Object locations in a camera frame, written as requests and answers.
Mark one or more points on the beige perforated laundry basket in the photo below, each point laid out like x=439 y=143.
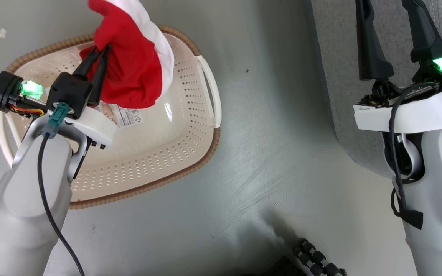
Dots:
x=167 y=153

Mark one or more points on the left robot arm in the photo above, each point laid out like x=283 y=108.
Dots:
x=21 y=214

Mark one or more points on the small white paper scrap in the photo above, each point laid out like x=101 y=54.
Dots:
x=1 y=33

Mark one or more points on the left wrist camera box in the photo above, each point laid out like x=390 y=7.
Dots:
x=69 y=94

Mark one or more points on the red and white garment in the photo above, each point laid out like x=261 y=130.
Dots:
x=132 y=65

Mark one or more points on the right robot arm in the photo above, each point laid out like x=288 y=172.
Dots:
x=439 y=207

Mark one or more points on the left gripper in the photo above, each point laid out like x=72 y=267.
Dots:
x=96 y=124

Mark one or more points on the white printed basket label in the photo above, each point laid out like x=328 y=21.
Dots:
x=123 y=115

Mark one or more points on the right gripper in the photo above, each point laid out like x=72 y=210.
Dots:
x=405 y=115

